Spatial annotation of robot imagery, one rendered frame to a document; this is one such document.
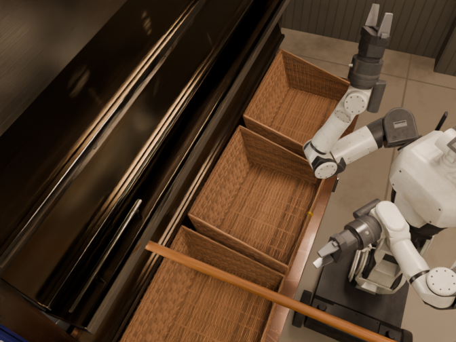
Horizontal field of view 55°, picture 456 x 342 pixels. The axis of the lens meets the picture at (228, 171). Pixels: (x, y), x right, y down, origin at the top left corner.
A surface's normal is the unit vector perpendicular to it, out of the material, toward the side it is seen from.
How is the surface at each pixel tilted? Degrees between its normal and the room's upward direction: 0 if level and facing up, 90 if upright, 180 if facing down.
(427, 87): 0
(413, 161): 45
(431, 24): 90
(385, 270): 6
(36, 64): 90
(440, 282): 15
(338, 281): 0
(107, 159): 70
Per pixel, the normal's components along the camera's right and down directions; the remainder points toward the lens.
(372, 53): 0.04, 0.55
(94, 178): 0.85, 0.11
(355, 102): -0.36, 0.47
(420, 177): -0.62, -0.09
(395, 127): -0.25, -0.06
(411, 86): -0.02, -0.57
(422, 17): -0.33, 0.78
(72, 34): 0.92, 0.32
